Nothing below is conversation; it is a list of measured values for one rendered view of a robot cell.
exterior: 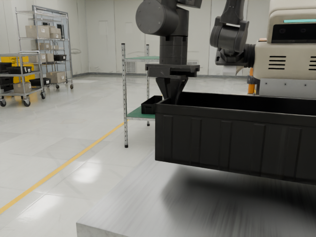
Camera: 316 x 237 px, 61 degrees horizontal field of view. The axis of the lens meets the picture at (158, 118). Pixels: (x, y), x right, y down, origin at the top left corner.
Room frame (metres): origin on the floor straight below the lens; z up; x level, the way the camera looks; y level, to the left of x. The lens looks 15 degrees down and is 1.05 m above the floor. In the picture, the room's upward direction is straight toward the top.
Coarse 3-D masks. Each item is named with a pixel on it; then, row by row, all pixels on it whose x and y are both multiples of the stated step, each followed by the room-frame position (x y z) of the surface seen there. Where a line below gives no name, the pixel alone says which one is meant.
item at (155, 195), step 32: (128, 192) 0.44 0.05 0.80; (160, 192) 0.44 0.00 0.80; (192, 192) 0.44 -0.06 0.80; (224, 192) 0.44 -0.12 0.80; (256, 192) 0.44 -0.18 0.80; (288, 192) 0.44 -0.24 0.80; (96, 224) 0.35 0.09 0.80; (128, 224) 0.35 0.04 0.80; (160, 224) 0.35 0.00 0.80; (192, 224) 0.35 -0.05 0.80; (224, 224) 0.35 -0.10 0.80; (256, 224) 0.35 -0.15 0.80; (288, 224) 0.35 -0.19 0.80
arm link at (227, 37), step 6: (222, 30) 0.91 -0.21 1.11; (228, 30) 0.90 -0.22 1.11; (234, 30) 0.89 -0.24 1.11; (222, 36) 0.90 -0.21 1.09; (228, 36) 0.89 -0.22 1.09; (234, 36) 0.88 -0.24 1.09; (222, 42) 0.91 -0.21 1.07; (228, 42) 0.89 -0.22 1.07; (234, 42) 0.88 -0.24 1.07; (222, 48) 0.93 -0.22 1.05; (228, 48) 0.91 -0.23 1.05
